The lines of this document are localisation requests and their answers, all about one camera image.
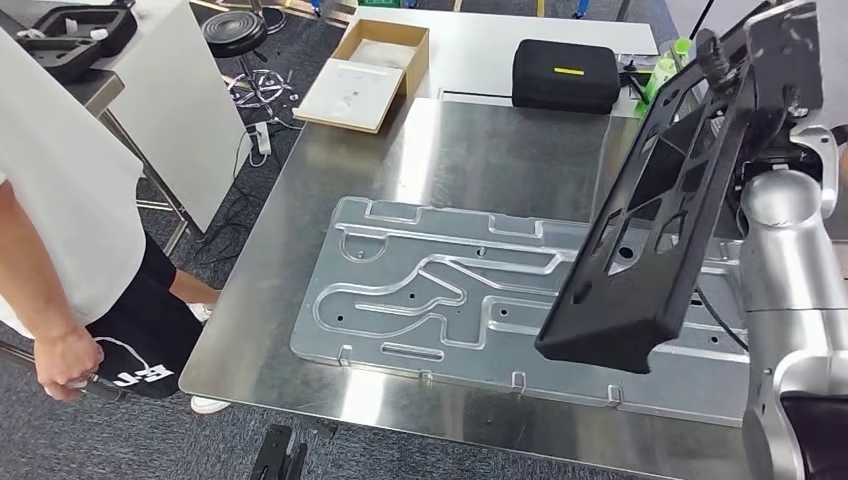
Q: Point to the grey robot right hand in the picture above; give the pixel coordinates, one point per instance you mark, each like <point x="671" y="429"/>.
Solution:
<point x="785" y="53"/>

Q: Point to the person's right hand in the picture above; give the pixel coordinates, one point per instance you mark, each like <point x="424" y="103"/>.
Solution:
<point x="66" y="364"/>

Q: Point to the thin black rod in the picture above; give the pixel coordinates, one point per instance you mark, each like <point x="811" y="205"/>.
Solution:
<point x="109" y="391"/>

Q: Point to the long black metal part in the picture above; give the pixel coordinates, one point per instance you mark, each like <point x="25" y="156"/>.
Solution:
<point x="616" y="331"/>

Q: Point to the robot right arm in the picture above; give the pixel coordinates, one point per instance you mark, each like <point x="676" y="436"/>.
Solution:
<point x="788" y="265"/>

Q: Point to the person's right forearm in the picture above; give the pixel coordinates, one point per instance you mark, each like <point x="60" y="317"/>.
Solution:
<point x="33" y="278"/>

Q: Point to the green plastic bottle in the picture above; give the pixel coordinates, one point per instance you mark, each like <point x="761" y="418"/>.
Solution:
<point x="662" y="73"/>

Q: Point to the person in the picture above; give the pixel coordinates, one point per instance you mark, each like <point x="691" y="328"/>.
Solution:
<point x="66" y="166"/>

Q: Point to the black case with yellow label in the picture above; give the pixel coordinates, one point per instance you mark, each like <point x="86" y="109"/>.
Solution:
<point x="563" y="89"/>

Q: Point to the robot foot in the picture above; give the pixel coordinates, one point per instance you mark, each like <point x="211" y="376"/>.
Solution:
<point x="275" y="457"/>

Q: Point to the white cabinet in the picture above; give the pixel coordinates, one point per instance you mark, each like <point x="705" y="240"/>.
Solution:
<point x="179" y="119"/>

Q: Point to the steel side table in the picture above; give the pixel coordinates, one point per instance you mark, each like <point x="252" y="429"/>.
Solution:
<point x="93" y="89"/>

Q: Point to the white power strip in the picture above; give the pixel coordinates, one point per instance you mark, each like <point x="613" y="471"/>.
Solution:
<point x="262" y="139"/>

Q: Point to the white table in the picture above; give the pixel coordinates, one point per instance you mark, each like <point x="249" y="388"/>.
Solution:
<point x="477" y="46"/>

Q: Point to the black foam tray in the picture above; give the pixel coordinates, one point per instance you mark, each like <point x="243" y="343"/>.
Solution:
<point x="40" y="50"/>

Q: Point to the black round stool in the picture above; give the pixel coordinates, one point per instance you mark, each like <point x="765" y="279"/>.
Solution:
<point x="232" y="30"/>

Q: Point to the open cardboard box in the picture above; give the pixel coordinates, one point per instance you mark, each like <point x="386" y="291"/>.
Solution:
<point x="411" y="66"/>

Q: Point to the aluminium fixture plate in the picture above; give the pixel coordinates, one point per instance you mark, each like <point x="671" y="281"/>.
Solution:
<point x="503" y="331"/>

